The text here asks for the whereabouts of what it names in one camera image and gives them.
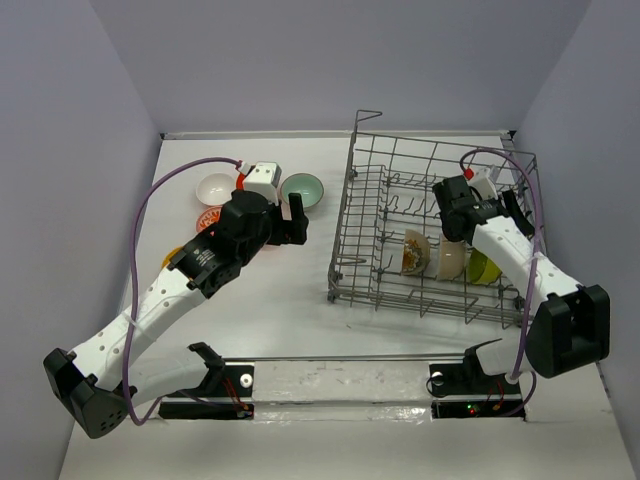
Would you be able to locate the yellow bowl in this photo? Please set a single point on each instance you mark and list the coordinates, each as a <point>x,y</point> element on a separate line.
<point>169,256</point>

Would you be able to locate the orange square bowl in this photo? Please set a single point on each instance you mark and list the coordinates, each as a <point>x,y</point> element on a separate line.
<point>240,181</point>

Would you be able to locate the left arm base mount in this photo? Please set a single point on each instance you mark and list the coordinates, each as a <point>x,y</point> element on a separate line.
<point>225,392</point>

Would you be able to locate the grey wire dish rack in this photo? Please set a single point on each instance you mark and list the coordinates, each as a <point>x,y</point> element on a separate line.
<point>387,189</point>

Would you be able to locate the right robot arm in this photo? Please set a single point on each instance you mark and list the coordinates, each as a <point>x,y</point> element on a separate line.
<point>565,324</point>

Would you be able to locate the pale green ceramic bowl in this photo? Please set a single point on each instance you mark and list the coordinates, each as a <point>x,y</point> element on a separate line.
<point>308,186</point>

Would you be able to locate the small white bowl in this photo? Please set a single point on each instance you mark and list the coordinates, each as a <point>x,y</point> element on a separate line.
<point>215,189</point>

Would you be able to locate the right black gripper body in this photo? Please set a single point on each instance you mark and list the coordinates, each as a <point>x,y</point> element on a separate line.
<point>512,207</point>

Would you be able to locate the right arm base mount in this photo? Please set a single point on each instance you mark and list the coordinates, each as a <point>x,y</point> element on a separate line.
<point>462,390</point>

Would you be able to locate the beige painted ceramic bowl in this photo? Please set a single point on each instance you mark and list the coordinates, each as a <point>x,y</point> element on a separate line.
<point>416,253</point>

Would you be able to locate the lime green bowl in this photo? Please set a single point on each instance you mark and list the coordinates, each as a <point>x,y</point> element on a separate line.
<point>481,270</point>

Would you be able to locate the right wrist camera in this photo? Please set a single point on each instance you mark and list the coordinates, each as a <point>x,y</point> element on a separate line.
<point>482,181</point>

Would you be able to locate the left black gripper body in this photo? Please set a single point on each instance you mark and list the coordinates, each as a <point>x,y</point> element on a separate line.
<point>271,232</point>

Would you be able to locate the red white patterned bowl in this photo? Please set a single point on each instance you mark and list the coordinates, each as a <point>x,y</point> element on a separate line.
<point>207,218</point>

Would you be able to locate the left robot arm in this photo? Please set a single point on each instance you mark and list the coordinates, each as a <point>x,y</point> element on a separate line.
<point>95,380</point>

